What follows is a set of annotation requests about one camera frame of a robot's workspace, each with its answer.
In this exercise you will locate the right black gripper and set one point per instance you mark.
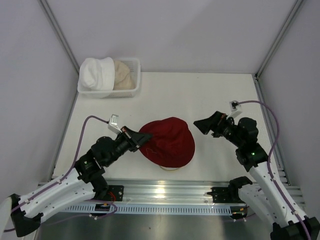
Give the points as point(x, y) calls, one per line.
point(215, 122)

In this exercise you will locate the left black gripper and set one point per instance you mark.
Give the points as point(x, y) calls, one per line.
point(129, 135)

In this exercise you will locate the red bucket hat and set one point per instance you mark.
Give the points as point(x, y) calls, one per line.
point(172, 144)

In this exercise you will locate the beige bucket hat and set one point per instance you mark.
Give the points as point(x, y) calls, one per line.
point(122, 77)

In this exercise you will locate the white bucket hat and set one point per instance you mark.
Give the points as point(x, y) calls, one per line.
point(97, 74)

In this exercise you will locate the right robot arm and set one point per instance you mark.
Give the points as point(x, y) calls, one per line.
point(272, 203)

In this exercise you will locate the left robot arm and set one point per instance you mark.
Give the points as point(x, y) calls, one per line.
point(84, 181)

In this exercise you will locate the white plastic basket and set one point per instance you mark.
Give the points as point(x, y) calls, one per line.
point(135, 71)

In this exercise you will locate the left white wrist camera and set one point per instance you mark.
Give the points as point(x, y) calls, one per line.
point(113, 124)

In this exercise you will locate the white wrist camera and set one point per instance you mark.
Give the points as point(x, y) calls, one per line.
point(113, 124)
point(235, 109)

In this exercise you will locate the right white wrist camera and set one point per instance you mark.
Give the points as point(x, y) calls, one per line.
point(235, 109)

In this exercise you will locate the gold wire hat stand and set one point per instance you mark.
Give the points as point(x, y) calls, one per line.
point(169, 169)

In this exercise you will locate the aluminium mounting rail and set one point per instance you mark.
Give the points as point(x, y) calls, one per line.
point(166, 192)

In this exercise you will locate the white slotted cable duct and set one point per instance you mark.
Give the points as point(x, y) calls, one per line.
point(149, 209)

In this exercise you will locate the right aluminium frame post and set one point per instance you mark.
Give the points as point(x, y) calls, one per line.
point(284, 29)

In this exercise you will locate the aluminium frame post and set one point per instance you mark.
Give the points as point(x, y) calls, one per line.
point(49, 14)
point(284, 29)

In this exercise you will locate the left aluminium frame post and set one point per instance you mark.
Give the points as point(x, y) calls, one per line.
point(49, 14)

